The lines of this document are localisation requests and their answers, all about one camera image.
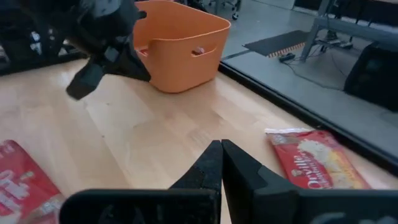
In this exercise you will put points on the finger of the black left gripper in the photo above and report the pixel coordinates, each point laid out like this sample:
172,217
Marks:
85,81
127,65

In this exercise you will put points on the black computer case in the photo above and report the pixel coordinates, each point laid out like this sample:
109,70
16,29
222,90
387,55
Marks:
373,77

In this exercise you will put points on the black aluminium table frame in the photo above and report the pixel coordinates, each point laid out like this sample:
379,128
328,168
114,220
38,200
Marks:
311,119

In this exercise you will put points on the grey metal table frame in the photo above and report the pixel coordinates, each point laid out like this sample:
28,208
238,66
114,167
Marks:
357,31

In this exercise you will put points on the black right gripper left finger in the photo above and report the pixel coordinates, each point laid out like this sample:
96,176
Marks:
199,186

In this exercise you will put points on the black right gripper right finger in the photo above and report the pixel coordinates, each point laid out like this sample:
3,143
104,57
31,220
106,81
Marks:
245,186

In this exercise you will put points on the black floor mat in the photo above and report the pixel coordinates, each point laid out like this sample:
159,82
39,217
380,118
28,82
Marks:
276,43

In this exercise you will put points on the orange plastic basket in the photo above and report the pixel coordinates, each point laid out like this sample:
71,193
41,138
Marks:
183,68

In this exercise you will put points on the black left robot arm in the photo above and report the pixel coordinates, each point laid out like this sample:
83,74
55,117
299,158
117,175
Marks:
46,18

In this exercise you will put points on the office chair wheel base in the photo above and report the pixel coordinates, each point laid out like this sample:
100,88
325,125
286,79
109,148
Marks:
234,14

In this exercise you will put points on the red Orville popcorn bag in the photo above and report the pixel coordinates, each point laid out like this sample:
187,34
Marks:
21,186
317,161

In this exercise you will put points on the black power strip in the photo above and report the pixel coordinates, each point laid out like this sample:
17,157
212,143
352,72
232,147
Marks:
286,57

